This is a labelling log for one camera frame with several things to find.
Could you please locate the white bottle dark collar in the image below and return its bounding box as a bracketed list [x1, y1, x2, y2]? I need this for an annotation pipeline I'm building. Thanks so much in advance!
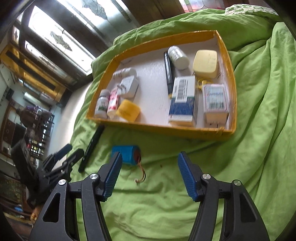
[94, 89, 110, 118]

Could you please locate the rose hand cream tube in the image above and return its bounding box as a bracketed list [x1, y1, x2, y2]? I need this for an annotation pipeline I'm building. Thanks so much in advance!
[107, 87, 119, 119]

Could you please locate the yellow round jar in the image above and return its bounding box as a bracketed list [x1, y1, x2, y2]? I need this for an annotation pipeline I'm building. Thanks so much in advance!
[116, 99, 141, 122]

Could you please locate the small white medicine box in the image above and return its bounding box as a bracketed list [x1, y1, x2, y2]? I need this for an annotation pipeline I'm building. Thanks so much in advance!
[202, 83, 229, 126]

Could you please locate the blue white medicine box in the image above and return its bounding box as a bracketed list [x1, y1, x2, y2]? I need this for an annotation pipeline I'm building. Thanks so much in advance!
[168, 75, 198, 128]

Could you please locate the white power adapter plug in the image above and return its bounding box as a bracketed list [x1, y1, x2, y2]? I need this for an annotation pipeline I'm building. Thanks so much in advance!
[117, 76, 139, 99]

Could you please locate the white bottle red label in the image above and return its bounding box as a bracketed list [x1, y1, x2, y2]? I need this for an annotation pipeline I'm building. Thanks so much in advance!
[112, 67, 137, 80]

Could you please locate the black marker yellow cap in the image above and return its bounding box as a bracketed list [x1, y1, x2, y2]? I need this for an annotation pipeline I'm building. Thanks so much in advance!
[164, 52, 174, 98]

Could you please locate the cream plastic case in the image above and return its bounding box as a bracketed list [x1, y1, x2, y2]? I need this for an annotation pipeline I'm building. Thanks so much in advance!
[193, 50, 219, 78]

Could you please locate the white bottle green label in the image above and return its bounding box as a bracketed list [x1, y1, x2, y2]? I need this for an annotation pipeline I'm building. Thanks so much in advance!
[168, 46, 190, 70]

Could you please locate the left hand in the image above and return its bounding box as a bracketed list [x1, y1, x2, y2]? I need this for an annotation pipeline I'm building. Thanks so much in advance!
[30, 205, 43, 225]

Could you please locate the black marker purple cap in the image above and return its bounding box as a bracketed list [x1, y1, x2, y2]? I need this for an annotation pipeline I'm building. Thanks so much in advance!
[78, 124, 105, 173]

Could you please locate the green bed quilt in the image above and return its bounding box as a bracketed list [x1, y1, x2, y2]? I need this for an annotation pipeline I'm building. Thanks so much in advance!
[71, 9, 295, 240]

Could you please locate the yellow cardboard tray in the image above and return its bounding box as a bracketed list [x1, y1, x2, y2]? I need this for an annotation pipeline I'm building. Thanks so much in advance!
[86, 31, 237, 140]

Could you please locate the white patterned pillow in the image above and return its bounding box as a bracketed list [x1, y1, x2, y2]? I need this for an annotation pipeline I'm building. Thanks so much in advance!
[225, 4, 278, 16]

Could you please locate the blue battery pack with wires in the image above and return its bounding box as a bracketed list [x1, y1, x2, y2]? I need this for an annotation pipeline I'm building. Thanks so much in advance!
[111, 145, 146, 184]

